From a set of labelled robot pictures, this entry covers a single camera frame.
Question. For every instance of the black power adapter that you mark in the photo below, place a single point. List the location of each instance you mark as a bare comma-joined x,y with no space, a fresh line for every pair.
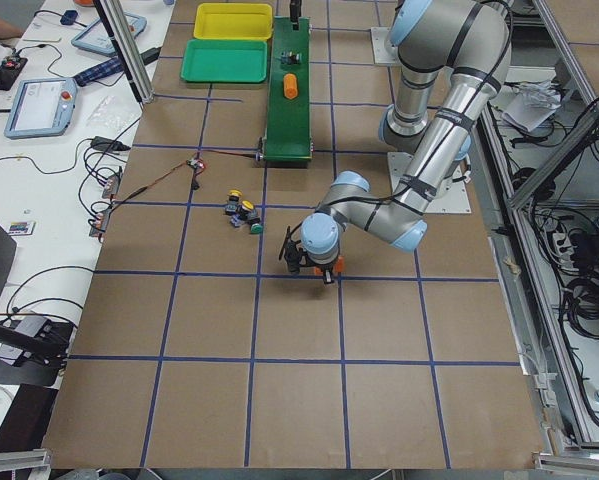
104,144

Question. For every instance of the green conveyor belt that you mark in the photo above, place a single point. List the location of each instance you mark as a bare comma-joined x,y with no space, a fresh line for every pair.
287,136

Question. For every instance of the yellow plastic tray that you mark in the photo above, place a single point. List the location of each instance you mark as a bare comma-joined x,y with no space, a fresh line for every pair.
233,21

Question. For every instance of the yellow push button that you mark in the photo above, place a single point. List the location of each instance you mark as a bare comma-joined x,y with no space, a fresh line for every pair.
247,212
233,202

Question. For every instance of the small controller circuit board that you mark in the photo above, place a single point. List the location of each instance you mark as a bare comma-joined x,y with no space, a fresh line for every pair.
196,164

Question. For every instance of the clear plastic bag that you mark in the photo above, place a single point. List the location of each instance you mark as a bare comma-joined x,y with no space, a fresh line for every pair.
113,113

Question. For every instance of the crumpled white papers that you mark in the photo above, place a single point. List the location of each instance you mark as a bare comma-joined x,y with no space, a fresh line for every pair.
533,104

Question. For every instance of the plain orange cylinder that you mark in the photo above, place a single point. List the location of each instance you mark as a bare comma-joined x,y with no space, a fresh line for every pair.
290,86

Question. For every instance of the black monitor stand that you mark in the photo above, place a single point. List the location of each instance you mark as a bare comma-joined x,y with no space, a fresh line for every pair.
33,347

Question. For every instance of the green plastic tray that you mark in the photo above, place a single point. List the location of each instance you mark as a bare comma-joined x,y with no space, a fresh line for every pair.
225,61

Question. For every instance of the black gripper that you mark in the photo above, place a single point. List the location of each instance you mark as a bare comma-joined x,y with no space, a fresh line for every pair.
321,268

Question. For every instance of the aluminium frame post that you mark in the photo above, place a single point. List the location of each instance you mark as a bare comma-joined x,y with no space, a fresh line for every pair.
116,25

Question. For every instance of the near teach pendant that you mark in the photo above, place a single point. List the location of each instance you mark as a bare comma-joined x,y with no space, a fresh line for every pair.
41,108

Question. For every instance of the orange cylinder with numbers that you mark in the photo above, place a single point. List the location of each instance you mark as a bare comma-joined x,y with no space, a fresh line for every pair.
337,265

